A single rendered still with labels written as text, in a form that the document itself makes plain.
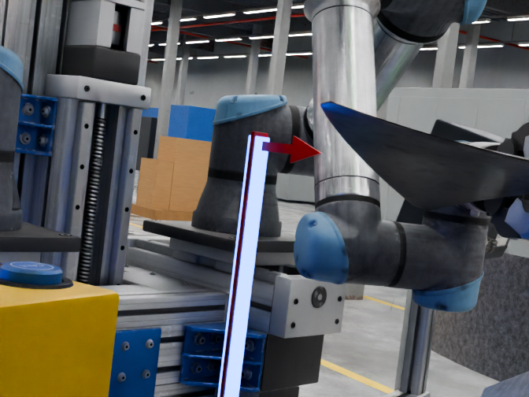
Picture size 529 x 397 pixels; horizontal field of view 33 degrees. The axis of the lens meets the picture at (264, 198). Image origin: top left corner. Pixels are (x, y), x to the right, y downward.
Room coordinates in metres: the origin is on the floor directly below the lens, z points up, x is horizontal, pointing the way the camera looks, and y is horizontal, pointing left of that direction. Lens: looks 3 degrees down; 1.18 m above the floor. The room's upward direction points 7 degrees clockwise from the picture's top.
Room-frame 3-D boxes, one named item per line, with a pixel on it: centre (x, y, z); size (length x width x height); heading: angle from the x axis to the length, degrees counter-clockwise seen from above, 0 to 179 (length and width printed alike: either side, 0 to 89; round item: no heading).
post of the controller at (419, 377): (1.25, -0.24, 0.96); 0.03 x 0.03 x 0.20; 60
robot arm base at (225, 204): (1.48, 0.04, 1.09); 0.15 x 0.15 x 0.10
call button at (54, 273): (0.58, 0.15, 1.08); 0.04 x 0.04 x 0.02
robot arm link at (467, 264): (1.02, -0.21, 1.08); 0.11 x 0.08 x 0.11; 105
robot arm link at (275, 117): (1.48, 0.03, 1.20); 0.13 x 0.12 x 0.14; 105
